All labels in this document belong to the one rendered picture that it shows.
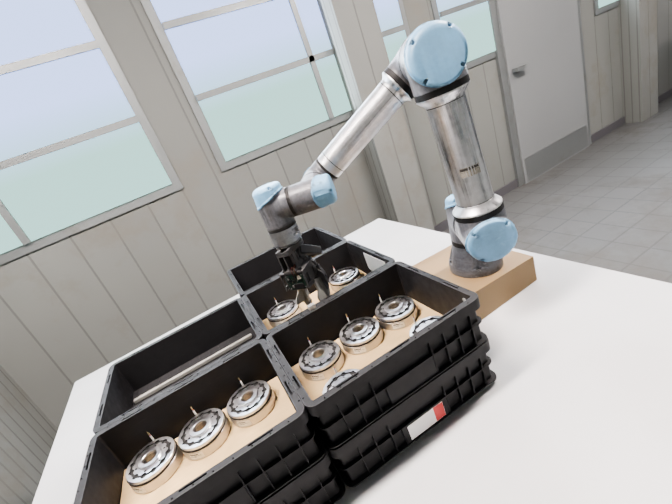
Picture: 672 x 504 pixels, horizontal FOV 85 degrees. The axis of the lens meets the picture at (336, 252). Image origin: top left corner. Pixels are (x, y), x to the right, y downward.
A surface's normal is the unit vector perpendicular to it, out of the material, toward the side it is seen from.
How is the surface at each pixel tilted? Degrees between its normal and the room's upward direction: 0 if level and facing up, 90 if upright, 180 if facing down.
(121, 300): 90
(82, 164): 90
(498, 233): 98
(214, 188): 90
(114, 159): 90
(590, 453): 0
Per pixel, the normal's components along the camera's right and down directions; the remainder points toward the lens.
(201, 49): 0.44, 0.20
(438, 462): -0.34, -0.86
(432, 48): -0.08, 0.29
